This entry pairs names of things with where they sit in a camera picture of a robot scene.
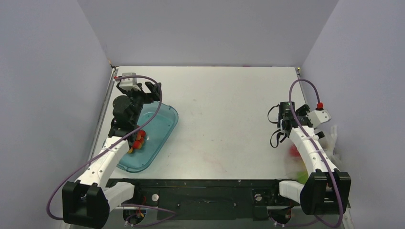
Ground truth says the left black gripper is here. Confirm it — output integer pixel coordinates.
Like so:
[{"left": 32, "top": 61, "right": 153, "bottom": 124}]
[{"left": 123, "top": 82, "right": 160, "bottom": 125}]

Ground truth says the clear plastic bag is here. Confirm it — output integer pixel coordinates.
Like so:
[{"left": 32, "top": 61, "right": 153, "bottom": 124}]
[{"left": 284, "top": 125, "right": 342, "bottom": 180}]

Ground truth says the red fake apple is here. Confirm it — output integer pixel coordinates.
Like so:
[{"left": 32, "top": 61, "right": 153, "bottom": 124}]
[{"left": 288, "top": 145, "right": 301, "bottom": 157}]

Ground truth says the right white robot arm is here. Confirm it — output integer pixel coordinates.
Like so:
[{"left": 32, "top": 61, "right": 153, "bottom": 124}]
[{"left": 269, "top": 102, "right": 351, "bottom": 215}]

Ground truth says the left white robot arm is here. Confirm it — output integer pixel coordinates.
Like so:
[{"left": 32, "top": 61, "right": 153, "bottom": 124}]
[{"left": 62, "top": 82, "right": 162, "bottom": 229}]

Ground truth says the red fake berry cluster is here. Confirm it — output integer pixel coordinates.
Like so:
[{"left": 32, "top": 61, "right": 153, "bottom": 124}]
[{"left": 127, "top": 129, "right": 146, "bottom": 154}]

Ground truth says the green fake fruit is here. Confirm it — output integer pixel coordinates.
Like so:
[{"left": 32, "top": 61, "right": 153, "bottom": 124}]
[{"left": 292, "top": 170, "right": 309, "bottom": 185}]

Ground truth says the teal plastic tray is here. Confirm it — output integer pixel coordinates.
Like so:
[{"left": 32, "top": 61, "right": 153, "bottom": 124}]
[{"left": 117, "top": 104, "right": 178, "bottom": 173}]

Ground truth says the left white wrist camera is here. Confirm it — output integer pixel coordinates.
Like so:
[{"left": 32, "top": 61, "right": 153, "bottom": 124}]
[{"left": 115, "top": 73, "right": 141, "bottom": 91}]

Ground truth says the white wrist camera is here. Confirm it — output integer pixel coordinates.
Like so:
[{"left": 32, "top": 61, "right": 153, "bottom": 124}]
[
  {"left": 115, "top": 73, "right": 141, "bottom": 91},
  {"left": 306, "top": 102, "right": 331, "bottom": 128}
]

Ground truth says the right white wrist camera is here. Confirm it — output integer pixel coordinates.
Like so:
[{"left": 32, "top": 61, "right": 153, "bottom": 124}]
[{"left": 306, "top": 102, "right": 331, "bottom": 128}]

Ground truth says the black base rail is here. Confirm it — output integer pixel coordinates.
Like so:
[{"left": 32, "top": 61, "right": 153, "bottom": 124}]
[{"left": 107, "top": 178, "right": 300, "bottom": 220}]

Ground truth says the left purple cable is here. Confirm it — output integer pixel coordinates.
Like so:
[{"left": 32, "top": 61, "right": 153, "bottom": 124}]
[{"left": 46, "top": 75, "right": 163, "bottom": 220}]

